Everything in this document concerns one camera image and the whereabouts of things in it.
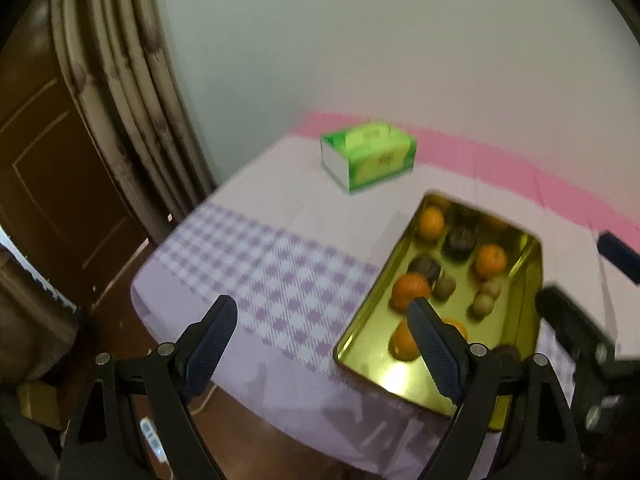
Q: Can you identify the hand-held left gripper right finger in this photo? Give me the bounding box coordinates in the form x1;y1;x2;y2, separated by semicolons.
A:
405;297;583;480

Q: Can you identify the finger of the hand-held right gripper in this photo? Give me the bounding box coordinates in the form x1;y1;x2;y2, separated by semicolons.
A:
535;285;640;433
597;230;640;283

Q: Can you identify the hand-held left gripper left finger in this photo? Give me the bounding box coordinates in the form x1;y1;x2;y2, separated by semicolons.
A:
59;294;239;480

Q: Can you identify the gold and maroon tin box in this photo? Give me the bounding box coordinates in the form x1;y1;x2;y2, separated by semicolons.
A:
332;190;543;433

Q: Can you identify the purple checked tablecloth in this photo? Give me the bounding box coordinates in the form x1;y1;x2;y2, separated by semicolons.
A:
130;132;640;476

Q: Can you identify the white power strip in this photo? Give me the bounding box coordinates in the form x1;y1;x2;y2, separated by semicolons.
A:
139;416;168;463

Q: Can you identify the pink foam mat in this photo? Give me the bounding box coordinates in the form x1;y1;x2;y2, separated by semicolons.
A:
295;110;640;241

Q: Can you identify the brown cloth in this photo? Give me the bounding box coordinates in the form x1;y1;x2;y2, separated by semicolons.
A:
0;245;81;386

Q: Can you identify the cardboard box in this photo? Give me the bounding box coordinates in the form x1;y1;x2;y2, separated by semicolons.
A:
17;382;68;431

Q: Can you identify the green tissue box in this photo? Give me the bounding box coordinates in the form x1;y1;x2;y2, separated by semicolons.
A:
320;120;417;195

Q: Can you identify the brown wooden door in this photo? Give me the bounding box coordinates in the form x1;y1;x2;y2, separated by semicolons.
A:
0;0;151;311

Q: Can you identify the brown patterned curtain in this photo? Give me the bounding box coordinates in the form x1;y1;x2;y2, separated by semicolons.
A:
47;0;218;246

